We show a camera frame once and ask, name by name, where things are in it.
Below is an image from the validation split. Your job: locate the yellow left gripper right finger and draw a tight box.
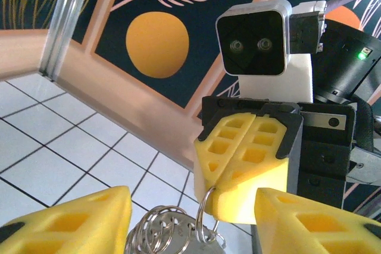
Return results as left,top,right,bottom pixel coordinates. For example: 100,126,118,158
255,187,381,254

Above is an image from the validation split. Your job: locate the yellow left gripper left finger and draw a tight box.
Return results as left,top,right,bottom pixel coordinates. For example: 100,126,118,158
0,185,133,254

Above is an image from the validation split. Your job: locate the clear plastic bag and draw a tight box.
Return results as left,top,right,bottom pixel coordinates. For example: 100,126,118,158
124,211,227,254

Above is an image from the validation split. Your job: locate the dark panel, yellow oval, feather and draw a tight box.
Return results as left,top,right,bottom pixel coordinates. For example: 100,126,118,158
90,0,298,111

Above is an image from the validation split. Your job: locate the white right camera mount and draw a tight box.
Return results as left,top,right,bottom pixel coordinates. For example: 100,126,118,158
238,53,316,103

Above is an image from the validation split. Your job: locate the aluminium frame post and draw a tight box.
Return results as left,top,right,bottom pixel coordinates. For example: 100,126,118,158
39,0,101,83

